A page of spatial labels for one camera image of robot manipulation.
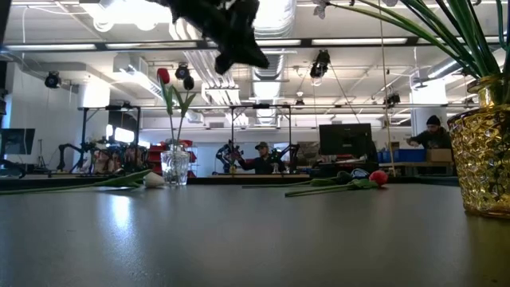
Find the black rig post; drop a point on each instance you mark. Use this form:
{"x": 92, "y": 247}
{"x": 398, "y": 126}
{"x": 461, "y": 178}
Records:
{"x": 2, "y": 87}

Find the white artificial tulip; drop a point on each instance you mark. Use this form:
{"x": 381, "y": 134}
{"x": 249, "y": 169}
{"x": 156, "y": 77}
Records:
{"x": 153, "y": 180}
{"x": 469, "y": 38}

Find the round silver ventilation duct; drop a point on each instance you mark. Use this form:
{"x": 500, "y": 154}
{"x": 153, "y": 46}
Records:
{"x": 275, "y": 24}

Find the wooden background table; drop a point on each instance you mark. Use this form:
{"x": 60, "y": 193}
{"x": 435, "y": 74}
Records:
{"x": 402, "y": 163}

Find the small ceiling lamp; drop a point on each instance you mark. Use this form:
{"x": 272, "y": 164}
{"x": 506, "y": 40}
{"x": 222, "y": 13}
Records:
{"x": 299, "y": 103}

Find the black frame stand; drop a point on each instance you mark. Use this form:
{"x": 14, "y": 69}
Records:
{"x": 232, "y": 131}
{"x": 83, "y": 131}

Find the brown cardboard box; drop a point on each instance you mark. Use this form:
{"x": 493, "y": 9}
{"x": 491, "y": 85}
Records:
{"x": 439, "y": 155}

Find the dark green flower stems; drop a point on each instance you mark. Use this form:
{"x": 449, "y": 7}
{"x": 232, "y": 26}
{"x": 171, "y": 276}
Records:
{"x": 500, "y": 24}

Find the red tool cart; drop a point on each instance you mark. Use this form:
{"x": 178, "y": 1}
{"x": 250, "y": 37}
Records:
{"x": 154, "y": 157}

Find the thin vertical pole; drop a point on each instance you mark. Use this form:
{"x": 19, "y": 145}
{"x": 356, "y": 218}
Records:
{"x": 383, "y": 60}

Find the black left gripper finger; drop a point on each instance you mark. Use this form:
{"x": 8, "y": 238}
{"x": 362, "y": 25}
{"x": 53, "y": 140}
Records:
{"x": 252, "y": 53}
{"x": 225, "y": 64}

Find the white rectangular air duct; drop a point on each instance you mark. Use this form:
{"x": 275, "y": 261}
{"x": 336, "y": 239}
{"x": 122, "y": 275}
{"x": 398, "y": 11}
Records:
{"x": 135, "y": 68}

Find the black ceiling camera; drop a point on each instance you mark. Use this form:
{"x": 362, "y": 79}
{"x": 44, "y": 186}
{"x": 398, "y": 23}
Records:
{"x": 320, "y": 64}
{"x": 52, "y": 79}
{"x": 392, "y": 99}
{"x": 182, "y": 72}

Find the rig beam with light strips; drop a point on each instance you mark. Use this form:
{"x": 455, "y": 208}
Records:
{"x": 307, "y": 43}

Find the white artificial blossom spray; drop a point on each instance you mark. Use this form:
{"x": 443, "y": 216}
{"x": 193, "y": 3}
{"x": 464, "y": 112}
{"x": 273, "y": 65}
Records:
{"x": 320, "y": 11}

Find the blue plastic bin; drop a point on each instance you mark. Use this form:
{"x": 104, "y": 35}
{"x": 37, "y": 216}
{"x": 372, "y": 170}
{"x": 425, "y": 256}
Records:
{"x": 410, "y": 155}

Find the dark flat screen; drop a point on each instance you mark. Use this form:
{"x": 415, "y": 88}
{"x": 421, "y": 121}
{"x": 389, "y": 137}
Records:
{"x": 16, "y": 141}

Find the white round pillar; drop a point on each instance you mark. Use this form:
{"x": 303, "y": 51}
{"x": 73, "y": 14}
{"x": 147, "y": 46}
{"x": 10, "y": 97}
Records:
{"x": 428, "y": 99}

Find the clear glass vase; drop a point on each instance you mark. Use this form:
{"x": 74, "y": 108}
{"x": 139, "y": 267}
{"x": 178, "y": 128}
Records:
{"x": 175, "y": 167}

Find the black background robot arm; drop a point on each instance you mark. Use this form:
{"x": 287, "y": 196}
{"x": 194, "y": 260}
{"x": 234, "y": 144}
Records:
{"x": 227, "y": 153}
{"x": 291, "y": 153}
{"x": 65, "y": 151}

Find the gold textured glass vase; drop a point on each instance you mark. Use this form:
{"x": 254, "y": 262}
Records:
{"x": 482, "y": 159}

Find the person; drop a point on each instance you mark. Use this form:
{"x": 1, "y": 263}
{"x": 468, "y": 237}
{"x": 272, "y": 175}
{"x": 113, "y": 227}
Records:
{"x": 434, "y": 137}
{"x": 263, "y": 164}

